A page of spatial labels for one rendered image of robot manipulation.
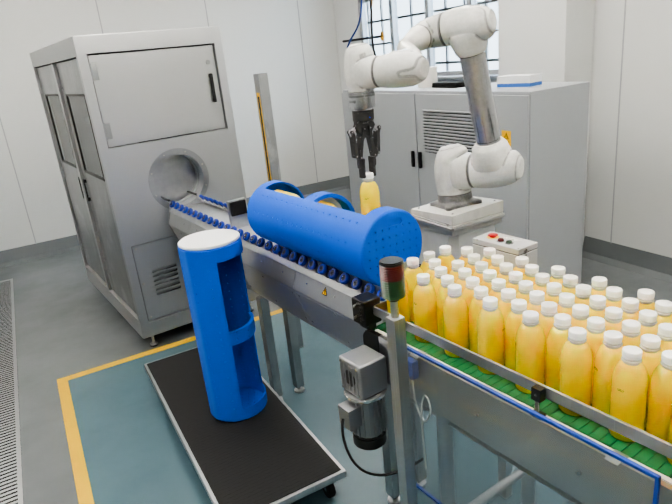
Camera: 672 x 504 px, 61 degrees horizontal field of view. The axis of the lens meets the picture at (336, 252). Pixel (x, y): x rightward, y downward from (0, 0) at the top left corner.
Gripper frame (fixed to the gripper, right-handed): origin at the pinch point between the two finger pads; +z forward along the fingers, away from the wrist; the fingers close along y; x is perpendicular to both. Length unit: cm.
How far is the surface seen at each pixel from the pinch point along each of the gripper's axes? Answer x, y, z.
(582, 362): 96, 15, 32
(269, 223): -53, 15, 27
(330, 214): -12.3, 9.5, 17.3
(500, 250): 39, -24, 29
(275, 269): -57, 13, 50
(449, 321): 55, 17, 35
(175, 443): -91, 65, 138
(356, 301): 20.4, 24.0, 37.7
